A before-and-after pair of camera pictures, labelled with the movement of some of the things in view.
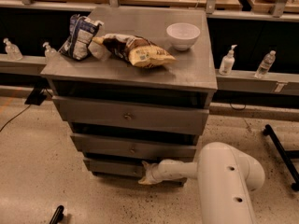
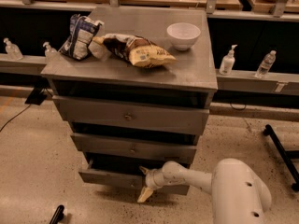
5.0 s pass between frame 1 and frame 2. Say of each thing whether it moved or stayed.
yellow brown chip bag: stayed
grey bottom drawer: moved
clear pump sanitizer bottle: stayed
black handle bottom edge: stayed
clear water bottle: stayed
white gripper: moved
